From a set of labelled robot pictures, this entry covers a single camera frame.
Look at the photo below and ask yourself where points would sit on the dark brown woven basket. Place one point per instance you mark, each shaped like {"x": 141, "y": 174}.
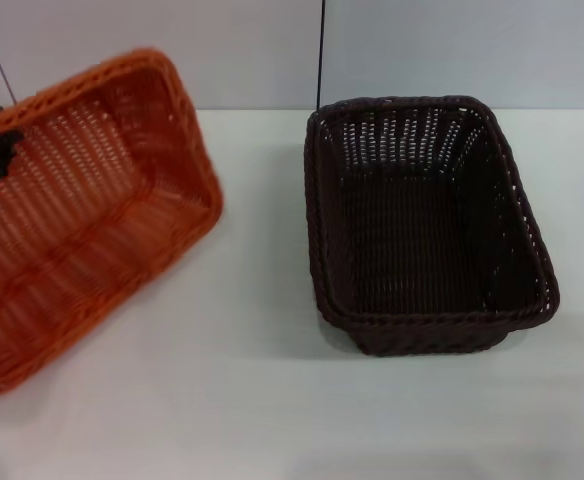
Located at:
{"x": 422, "y": 240}

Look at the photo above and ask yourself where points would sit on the orange woven plastic basket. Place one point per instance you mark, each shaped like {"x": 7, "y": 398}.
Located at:
{"x": 97, "y": 225}

